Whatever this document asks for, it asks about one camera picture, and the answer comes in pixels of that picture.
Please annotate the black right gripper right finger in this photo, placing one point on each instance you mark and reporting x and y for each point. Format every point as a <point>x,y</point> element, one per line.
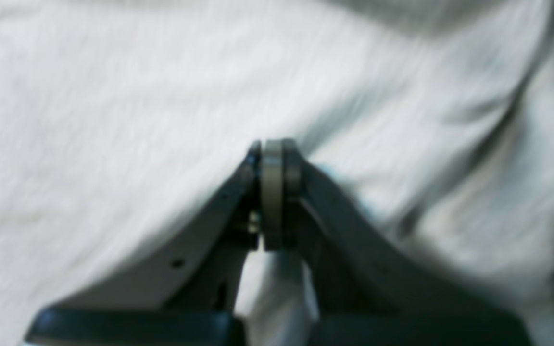
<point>367,292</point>

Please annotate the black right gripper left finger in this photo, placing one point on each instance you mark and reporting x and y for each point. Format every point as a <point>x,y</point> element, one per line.
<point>184,293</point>

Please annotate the grey t-shirt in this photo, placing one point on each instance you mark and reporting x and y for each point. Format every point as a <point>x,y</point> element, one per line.
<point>118,117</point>

